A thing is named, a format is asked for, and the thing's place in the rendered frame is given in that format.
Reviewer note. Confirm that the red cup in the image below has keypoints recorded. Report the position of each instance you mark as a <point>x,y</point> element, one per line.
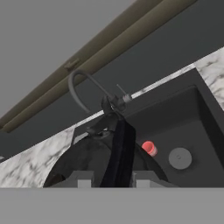
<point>149,147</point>

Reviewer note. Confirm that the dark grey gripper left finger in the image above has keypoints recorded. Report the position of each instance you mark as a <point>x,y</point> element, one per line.
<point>81,176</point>

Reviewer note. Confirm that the dark grey sink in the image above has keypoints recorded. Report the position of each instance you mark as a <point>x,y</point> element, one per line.
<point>175,122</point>

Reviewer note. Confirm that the black kettle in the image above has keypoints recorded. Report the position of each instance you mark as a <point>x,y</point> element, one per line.
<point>119,151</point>

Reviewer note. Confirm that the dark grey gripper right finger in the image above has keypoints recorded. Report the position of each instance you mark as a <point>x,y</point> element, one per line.
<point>144,176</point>

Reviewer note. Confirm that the grey round sink drain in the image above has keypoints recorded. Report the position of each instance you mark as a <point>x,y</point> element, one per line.
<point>180,158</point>

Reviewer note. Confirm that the grey curved tap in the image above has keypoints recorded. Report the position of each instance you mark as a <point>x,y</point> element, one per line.
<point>71,84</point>

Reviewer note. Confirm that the olive window latch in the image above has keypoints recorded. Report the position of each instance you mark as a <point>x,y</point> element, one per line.
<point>71,64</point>

